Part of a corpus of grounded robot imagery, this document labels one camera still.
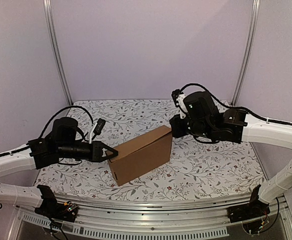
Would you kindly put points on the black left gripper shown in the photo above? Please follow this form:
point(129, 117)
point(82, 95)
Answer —
point(97, 155)

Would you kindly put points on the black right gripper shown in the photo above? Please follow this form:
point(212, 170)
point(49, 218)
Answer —
point(176, 125)

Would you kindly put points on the brown cardboard paper box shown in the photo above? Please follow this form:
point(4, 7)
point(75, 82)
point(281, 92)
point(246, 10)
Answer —
point(141, 155)

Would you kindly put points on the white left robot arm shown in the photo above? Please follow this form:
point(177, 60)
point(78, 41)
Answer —
point(16, 161)

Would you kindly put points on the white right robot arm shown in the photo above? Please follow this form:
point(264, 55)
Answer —
point(274, 135)

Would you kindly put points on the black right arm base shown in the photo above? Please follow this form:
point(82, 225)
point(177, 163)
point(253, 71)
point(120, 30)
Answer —
point(253, 209)

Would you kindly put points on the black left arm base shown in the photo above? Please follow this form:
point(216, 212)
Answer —
point(52, 209)

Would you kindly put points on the floral patterned table mat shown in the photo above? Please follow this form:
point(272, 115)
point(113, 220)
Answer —
point(196, 170)

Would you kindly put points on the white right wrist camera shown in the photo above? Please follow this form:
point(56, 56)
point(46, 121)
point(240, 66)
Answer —
point(178, 98)

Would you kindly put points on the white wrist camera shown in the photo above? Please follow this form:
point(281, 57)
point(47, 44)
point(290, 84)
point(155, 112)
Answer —
point(96, 129)
point(178, 98)

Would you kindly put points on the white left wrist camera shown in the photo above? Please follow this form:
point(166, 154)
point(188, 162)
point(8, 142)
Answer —
point(96, 129)

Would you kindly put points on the aluminium front rail frame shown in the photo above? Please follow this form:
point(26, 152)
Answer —
point(201, 219)

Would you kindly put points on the right aluminium corner post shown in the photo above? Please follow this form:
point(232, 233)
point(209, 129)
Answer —
point(248, 50)

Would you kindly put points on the aluminium corner post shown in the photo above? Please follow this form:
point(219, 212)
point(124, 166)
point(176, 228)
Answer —
point(248, 50)
point(56, 52)

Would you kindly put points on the left aluminium corner post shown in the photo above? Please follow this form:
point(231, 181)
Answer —
point(56, 52)

